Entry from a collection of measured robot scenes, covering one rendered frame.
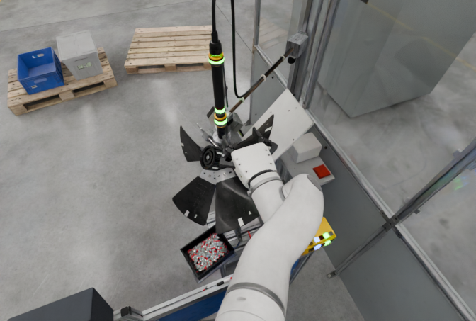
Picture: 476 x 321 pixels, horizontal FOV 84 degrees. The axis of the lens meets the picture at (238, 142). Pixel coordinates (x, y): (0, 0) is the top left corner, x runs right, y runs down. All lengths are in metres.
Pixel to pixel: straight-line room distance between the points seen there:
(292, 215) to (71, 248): 2.37
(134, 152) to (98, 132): 0.55
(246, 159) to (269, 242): 0.26
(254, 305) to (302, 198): 0.21
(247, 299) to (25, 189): 2.99
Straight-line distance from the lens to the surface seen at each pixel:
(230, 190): 1.19
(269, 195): 0.61
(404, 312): 1.87
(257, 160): 0.68
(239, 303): 0.39
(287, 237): 0.49
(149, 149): 2.98
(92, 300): 1.11
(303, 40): 1.37
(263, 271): 0.43
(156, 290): 2.35
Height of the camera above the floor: 2.23
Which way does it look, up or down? 51 degrees down
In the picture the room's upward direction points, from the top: straight up
